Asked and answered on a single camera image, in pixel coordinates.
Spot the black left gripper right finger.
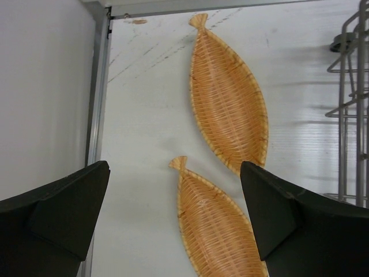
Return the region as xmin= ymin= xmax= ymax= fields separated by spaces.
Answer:
xmin=240 ymin=162 xmax=368 ymax=276

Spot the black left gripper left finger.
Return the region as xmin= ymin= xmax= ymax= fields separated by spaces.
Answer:
xmin=1 ymin=160 xmax=110 ymax=276

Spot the small woven fish-shaped tray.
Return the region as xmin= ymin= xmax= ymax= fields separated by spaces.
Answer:
xmin=169 ymin=156 xmax=268 ymax=276

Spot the large woven fish-shaped tray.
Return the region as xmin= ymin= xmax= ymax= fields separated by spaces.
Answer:
xmin=189 ymin=13 xmax=269 ymax=175

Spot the grey wire dish rack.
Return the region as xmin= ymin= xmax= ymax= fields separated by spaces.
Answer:
xmin=325 ymin=1 xmax=368 ymax=208

